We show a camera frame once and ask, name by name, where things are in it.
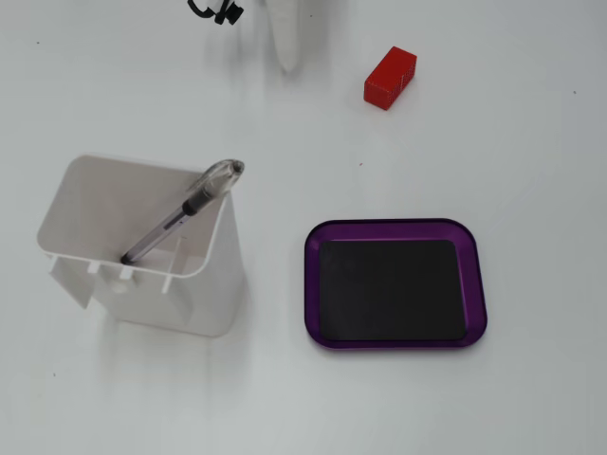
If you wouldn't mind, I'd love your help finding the black cable clip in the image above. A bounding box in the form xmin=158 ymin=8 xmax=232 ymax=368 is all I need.
xmin=213 ymin=1 xmax=245 ymax=27

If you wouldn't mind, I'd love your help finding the red rectangular block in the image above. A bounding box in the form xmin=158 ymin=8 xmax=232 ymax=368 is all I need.
xmin=362 ymin=45 xmax=419 ymax=113

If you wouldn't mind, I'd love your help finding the clear black ballpoint pen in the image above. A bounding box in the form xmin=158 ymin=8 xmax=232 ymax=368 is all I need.
xmin=120 ymin=158 xmax=247 ymax=265

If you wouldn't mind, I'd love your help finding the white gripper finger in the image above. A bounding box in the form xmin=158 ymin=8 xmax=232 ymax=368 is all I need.
xmin=263 ymin=0 xmax=309 ymax=74

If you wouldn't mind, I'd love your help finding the black cable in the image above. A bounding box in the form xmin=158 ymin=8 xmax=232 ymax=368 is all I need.
xmin=186 ymin=0 xmax=219 ymax=20

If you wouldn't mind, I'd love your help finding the white plastic pen holder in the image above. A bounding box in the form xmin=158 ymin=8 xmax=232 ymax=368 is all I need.
xmin=36 ymin=154 xmax=248 ymax=338

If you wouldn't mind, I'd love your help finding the purple tray with black pad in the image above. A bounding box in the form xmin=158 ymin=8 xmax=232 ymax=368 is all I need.
xmin=303 ymin=217 xmax=488 ymax=353

